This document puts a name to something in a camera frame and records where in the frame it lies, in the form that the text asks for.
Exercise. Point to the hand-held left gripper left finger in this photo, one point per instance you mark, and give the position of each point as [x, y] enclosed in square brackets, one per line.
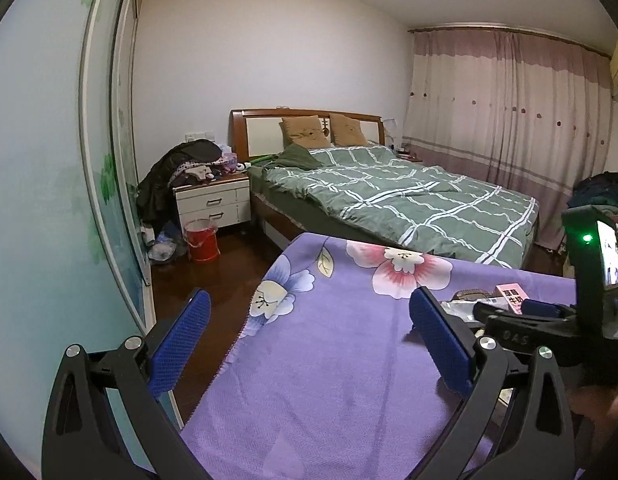
[184, 340]

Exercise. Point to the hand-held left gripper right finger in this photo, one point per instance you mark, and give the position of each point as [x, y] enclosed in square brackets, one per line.
[441, 345]

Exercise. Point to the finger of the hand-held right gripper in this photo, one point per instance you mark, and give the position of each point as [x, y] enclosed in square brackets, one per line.
[554, 337]
[544, 309]

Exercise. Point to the pink carton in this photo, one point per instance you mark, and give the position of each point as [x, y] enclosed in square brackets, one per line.
[509, 300]

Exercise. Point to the person's right hand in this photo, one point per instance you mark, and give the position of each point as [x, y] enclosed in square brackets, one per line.
[601, 415]

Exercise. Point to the white plastic packet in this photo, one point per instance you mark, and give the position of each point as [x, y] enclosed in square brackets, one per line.
[459, 310]

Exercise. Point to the brown wrapper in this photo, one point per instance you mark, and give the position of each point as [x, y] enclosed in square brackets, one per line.
[471, 294]

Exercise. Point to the pile of folded clothes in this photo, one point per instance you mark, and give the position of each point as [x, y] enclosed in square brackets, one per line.
[604, 190]

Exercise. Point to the plastic bags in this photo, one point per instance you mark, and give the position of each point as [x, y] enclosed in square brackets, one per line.
[161, 247]

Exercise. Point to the red bucket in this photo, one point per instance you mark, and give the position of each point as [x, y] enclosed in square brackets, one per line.
[201, 242]

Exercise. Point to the purple floral blanket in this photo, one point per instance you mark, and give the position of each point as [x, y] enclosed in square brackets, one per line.
[329, 385]

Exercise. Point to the white nightstand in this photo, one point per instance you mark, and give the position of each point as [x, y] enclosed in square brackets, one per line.
[214, 205]

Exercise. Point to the green checked quilt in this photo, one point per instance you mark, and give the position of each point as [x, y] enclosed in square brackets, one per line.
[389, 200]

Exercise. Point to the dark clothes pile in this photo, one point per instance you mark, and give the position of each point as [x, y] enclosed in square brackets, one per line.
[164, 180]

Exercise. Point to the pink and white curtain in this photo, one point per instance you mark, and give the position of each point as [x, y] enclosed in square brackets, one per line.
[499, 120]

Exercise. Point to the wardrobe sliding door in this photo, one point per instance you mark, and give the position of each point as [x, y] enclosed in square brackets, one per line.
[49, 210]

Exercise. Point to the dark green garment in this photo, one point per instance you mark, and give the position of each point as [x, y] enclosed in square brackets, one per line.
[294, 157]

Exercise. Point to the wooden bed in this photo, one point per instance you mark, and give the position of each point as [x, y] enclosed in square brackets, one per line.
[249, 135]

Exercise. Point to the bedside lamp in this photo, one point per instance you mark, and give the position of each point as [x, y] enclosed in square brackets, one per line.
[391, 130]

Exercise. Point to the brown pillow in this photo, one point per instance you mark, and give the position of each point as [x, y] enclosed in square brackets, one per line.
[348, 130]
[304, 132]

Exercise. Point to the wall socket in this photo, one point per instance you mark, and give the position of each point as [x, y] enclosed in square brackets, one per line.
[199, 136]

